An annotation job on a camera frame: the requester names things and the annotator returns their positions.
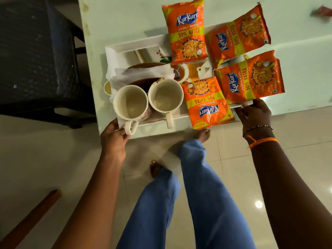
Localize person's left hand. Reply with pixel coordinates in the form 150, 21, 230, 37
100, 119, 130, 164

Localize person's right hand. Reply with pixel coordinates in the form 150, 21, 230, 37
234, 99, 273, 135

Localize white serving tray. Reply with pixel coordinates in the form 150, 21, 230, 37
105, 34, 254, 129

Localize person's right forearm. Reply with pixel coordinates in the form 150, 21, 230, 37
243, 127, 332, 249

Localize person's left forearm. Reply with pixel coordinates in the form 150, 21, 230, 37
51, 153, 125, 249

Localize orange snack packet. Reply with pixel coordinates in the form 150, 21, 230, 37
181, 76, 235, 130
214, 50, 285, 105
162, 0, 209, 66
205, 3, 272, 69

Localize white mug with print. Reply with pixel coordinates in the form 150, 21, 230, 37
113, 85, 152, 136

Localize orange thread wristband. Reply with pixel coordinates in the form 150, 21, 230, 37
245, 135, 279, 150

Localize person's right foot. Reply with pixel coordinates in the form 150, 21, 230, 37
191, 128, 211, 143

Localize person's foot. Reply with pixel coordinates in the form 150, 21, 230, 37
191, 128, 211, 143
149, 160, 164, 179

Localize person's left foot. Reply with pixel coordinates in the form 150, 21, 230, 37
149, 160, 164, 179

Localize small white creamer jug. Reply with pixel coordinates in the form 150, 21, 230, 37
196, 61, 215, 80

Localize brown plate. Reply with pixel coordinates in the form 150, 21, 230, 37
127, 62, 182, 94

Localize plain white mug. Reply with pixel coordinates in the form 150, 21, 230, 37
147, 78, 185, 129

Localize white paper napkin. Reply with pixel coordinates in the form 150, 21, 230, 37
105, 66, 176, 102

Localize white cup with tea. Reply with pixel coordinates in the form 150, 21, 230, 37
171, 63, 190, 84

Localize blue jeans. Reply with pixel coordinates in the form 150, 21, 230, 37
116, 139, 257, 249

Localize black woven chair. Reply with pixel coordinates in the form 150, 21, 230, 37
0, 0, 97, 129

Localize red object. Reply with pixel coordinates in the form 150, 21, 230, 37
310, 4, 332, 21

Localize beaded bracelet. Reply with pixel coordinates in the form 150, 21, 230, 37
242, 124, 274, 139

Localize brown wooden rail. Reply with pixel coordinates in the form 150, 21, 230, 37
0, 189, 62, 249

